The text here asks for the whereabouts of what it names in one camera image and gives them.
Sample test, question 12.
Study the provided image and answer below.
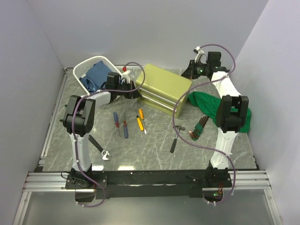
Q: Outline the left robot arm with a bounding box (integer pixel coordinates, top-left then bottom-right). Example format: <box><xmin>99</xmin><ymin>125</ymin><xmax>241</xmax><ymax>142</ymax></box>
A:
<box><xmin>60</xmin><ymin>72</ymin><xmax>140</xmax><ymax>188</ymax></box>

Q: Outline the blue cloth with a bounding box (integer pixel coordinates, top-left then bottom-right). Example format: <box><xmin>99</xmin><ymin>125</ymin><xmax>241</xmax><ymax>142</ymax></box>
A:
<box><xmin>79</xmin><ymin>61</ymin><xmax>112</xmax><ymax>93</ymax></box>

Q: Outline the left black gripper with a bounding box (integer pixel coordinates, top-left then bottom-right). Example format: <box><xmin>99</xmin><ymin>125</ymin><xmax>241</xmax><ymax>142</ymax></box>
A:
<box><xmin>115</xmin><ymin>80</ymin><xmax>142</xmax><ymax>99</ymax></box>

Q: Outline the black handled hammer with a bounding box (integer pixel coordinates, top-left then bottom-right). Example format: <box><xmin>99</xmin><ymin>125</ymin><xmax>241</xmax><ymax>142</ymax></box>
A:
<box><xmin>170</xmin><ymin>125</ymin><xmax>185</xmax><ymax>153</ymax></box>

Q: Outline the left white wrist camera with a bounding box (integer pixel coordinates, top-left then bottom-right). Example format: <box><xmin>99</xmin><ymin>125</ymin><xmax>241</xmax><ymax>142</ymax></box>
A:
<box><xmin>121</xmin><ymin>66</ymin><xmax>131</xmax><ymax>83</ymax></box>

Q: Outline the green cloth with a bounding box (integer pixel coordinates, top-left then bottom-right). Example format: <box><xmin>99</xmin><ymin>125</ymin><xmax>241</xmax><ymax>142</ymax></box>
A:
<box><xmin>188</xmin><ymin>91</ymin><xmax>252</xmax><ymax>133</ymax></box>

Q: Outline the olive green tool chest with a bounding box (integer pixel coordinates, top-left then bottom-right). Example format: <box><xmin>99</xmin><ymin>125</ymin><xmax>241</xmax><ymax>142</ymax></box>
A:
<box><xmin>135</xmin><ymin>64</ymin><xmax>192</xmax><ymax>118</ymax></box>

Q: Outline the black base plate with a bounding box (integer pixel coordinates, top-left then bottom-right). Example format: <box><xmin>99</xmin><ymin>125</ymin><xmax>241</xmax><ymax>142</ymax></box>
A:
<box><xmin>65</xmin><ymin>168</ymin><xmax>233</xmax><ymax>202</ymax></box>

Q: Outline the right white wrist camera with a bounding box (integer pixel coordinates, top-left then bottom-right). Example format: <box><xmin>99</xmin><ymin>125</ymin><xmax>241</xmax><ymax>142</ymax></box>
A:
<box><xmin>193</xmin><ymin>46</ymin><xmax>207</xmax><ymax>63</ymax></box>

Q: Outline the aluminium frame rail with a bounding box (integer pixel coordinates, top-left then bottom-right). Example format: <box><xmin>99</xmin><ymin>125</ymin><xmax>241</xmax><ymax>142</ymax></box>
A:
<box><xmin>13</xmin><ymin>67</ymin><xmax>73</xmax><ymax>225</ymax></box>

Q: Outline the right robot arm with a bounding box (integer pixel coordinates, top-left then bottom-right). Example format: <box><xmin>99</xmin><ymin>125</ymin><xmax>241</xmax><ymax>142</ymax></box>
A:
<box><xmin>181</xmin><ymin>47</ymin><xmax>249</xmax><ymax>169</ymax></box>

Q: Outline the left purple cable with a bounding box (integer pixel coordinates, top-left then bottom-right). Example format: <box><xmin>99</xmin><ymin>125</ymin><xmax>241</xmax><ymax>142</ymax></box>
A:
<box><xmin>72</xmin><ymin>61</ymin><xmax>146</xmax><ymax>209</ymax></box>

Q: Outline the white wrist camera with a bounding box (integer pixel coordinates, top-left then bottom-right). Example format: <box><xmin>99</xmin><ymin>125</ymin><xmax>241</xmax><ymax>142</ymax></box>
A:
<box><xmin>121</xmin><ymin>66</ymin><xmax>131</xmax><ymax>83</ymax></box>
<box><xmin>193</xmin><ymin>46</ymin><xmax>207</xmax><ymax>63</ymax></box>

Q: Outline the black adjustable wrench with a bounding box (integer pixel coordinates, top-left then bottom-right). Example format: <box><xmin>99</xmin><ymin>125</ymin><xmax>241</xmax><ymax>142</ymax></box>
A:
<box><xmin>89</xmin><ymin>135</ymin><xmax>112</xmax><ymax>161</ymax></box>

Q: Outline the red blue screwdriver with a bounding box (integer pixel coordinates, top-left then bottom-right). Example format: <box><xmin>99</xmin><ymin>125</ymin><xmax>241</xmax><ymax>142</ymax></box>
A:
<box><xmin>123</xmin><ymin>115</ymin><xmax>128</xmax><ymax>139</ymax></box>

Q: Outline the hex key set green holder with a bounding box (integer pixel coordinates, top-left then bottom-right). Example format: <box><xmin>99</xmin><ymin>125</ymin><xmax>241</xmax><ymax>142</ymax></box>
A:
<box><xmin>189</xmin><ymin>116</ymin><xmax>209</xmax><ymax>141</ymax></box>

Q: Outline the white plastic basket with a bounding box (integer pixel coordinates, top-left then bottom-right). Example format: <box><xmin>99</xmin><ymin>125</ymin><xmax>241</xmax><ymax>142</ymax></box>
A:
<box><xmin>73</xmin><ymin>56</ymin><xmax>123</xmax><ymax>94</ymax></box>

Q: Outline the orange yellow screwdriver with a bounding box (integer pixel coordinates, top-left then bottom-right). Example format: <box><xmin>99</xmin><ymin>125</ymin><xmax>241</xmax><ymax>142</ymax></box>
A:
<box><xmin>139</xmin><ymin>108</ymin><xmax>147</xmax><ymax>134</ymax></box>

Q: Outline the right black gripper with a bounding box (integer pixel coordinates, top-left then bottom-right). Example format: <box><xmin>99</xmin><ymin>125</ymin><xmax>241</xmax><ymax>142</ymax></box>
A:
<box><xmin>180</xmin><ymin>60</ymin><xmax>209</xmax><ymax>81</ymax></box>

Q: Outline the small black yellow screwdriver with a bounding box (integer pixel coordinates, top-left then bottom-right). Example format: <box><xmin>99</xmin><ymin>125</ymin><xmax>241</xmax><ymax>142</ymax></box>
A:
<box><xmin>136</xmin><ymin>112</ymin><xmax>144</xmax><ymax>131</ymax></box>

